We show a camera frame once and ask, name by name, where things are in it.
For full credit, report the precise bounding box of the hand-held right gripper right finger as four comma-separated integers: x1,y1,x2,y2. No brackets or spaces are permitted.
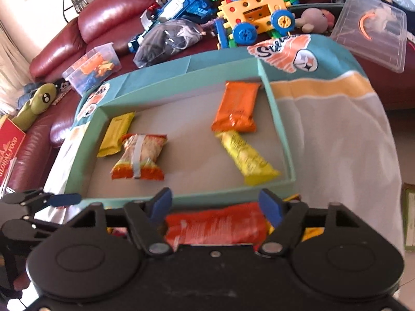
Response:
258,188,373,256

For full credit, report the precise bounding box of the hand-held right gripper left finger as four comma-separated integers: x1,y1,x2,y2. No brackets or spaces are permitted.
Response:
57,187,175,256

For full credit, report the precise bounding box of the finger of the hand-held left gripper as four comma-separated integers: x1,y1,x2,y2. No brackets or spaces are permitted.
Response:
0,189,82,208
0,214,64,241

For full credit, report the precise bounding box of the teal cardboard box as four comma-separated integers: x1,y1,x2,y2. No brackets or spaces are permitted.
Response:
66,55,297,208

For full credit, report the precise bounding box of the red orange snack packet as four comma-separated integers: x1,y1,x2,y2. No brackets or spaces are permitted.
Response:
164,202,269,245

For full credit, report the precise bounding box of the small yellow snack packet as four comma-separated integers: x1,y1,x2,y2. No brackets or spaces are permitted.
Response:
300,227,325,242

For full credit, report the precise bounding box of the clear noodle snack packet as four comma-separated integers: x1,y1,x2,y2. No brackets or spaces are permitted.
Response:
111,133,168,180

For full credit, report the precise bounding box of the bright yellow snack bar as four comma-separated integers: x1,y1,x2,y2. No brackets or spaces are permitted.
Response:
216,130,282,186

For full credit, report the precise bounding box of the flat yellow snack packet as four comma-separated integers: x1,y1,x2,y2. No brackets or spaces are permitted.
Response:
97,112,136,158

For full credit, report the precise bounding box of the red cardboard box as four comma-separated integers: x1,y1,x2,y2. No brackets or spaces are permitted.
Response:
0,117,26,189

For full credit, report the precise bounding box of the printed blanket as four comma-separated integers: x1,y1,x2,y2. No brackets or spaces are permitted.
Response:
42,32,406,260

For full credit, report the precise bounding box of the green plush toy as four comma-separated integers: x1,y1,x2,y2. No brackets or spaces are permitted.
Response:
15,83,56,130

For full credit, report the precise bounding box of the clear bin of toys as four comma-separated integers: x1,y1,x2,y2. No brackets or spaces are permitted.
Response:
61,44,122,93

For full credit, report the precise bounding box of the grey plastic bag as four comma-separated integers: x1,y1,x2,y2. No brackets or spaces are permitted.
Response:
134,19,207,68

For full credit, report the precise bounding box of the red leather sofa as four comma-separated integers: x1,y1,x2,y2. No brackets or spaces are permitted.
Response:
0,0,415,198

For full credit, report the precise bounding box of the pink plush toy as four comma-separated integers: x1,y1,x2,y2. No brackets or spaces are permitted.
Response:
293,7,334,34

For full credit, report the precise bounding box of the yellow toy vehicle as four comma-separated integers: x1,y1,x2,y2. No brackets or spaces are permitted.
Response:
207,0,296,50

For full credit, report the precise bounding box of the clear plastic lidded box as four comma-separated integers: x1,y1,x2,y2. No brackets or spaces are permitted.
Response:
331,0,407,73

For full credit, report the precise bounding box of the blue toy truck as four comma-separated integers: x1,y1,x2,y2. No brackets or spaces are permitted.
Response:
128,0,215,54

